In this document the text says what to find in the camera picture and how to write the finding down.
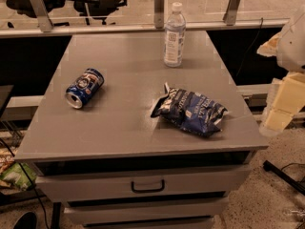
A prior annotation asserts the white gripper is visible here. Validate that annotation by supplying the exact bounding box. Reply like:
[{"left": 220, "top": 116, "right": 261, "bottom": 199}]
[{"left": 256, "top": 5, "right": 305, "bottom": 137}]

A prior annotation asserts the blue pepsi can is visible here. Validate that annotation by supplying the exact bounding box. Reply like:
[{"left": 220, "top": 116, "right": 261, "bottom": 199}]
[{"left": 65, "top": 68, "right": 104, "bottom": 109}]

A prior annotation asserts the black stand leg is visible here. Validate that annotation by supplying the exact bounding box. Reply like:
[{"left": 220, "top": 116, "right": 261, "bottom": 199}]
[{"left": 263, "top": 160, "right": 305, "bottom": 196}]

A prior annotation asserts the blue chip bag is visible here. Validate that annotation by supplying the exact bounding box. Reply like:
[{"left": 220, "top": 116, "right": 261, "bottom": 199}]
[{"left": 151, "top": 83, "right": 228, "bottom": 137}]

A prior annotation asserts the clear plastic water bottle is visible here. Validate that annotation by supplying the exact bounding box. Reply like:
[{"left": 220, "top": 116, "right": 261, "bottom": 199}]
[{"left": 164, "top": 2, "right": 186, "bottom": 67}]

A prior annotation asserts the grey drawer cabinet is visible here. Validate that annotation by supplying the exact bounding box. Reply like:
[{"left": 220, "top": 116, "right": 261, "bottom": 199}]
[{"left": 16, "top": 31, "right": 267, "bottom": 229}]

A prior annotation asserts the green snack bag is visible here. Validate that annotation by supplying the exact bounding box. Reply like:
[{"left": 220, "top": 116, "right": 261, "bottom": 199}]
[{"left": 0, "top": 163, "right": 37, "bottom": 191}]

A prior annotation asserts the black shoe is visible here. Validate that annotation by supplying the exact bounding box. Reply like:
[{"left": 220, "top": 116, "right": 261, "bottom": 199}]
[{"left": 13, "top": 212, "right": 38, "bottom": 229}]

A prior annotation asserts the black hanging cable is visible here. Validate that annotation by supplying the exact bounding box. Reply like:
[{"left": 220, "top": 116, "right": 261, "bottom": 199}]
[{"left": 235, "top": 17, "right": 265, "bottom": 78}]

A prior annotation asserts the right metal bracket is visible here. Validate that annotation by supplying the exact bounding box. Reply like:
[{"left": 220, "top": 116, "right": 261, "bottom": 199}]
[{"left": 223, "top": 0, "right": 241, "bottom": 26}]

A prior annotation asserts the metal bracket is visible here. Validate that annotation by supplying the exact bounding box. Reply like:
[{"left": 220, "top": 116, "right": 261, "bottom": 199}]
[
  {"left": 153, "top": 0, "right": 165, "bottom": 29},
  {"left": 223, "top": 0, "right": 241, "bottom": 26},
  {"left": 30, "top": 0, "right": 53, "bottom": 32}
]

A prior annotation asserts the middle metal bracket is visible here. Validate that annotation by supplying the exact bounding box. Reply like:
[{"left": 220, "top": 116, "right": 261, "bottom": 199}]
[{"left": 153, "top": 0, "right": 165, "bottom": 29}]

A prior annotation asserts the black drawer handle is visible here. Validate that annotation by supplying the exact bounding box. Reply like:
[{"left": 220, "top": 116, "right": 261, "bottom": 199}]
[{"left": 131, "top": 179, "right": 165, "bottom": 194}]

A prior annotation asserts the left metal bracket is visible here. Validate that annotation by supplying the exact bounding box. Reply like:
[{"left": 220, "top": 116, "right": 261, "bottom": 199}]
[{"left": 30, "top": 0, "right": 53, "bottom": 32}]

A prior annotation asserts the black floor cable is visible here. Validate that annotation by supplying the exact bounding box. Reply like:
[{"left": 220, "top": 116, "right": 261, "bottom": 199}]
[{"left": 0, "top": 136, "right": 51, "bottom": 229}]

